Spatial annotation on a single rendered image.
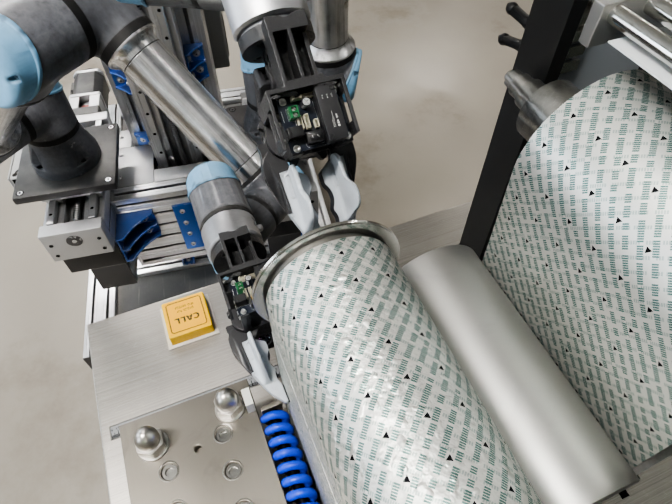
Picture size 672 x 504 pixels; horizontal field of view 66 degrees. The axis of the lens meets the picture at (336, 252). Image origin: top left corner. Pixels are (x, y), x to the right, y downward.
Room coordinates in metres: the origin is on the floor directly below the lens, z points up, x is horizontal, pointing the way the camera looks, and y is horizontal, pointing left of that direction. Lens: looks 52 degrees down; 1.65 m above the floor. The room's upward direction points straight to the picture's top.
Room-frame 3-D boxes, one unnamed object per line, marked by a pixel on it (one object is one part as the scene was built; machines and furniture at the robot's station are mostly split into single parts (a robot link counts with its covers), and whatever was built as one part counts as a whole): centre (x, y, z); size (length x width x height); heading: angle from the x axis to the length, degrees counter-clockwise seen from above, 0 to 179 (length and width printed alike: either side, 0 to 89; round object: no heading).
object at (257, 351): (0.25, 0.08, 1.11); 0.09 x 0.03 x 0.06; 21
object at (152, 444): (0.19, 0.21, 1.05); 0.04 x 0.04 x 0.04
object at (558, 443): (0.21, -0.15, 1.18); 0.26 x 0.12 x 0.12; 22
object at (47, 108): (0.91, 0.64, 0.98); 0.13 x 0.12 x 0.14; 151
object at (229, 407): (0.23, 0.13, 1.05); 0.04 x 0.04 x 0.04
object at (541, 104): (0.39, -0.22, 1.34); 0.06 x 0.06 x 0.06; 22
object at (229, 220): (0.43, 0.13, 1.11); 0.08 x 0.05 x 0.08; 112
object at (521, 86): (0.45, -0.19, 1.34); 0.06 x 0.03 x 0.03; 22
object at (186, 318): (0.43, 0.24, 0.91); 0.07 x 0.07 x 0.02; 22
